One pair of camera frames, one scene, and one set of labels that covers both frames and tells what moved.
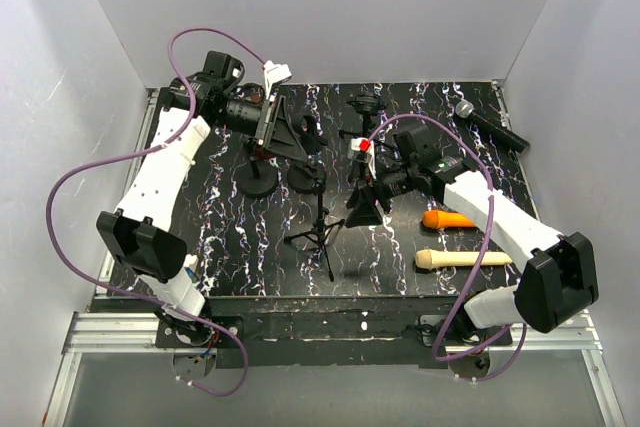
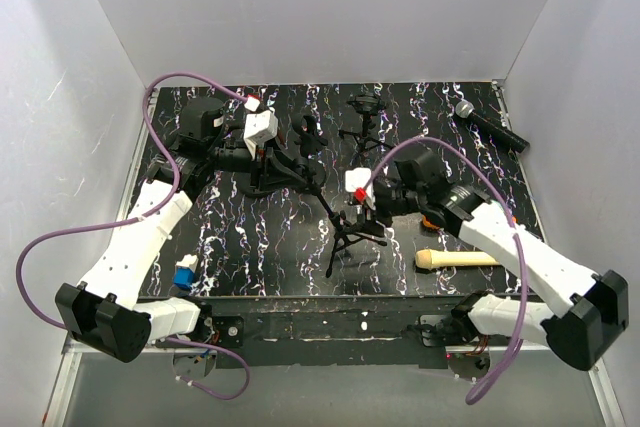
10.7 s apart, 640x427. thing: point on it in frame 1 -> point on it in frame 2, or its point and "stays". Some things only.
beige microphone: x=427 y=258 stays
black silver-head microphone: x=465 y=109 stays
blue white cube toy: x=190 y=265 stays
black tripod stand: x=319 y=230 -> x=343 y=231
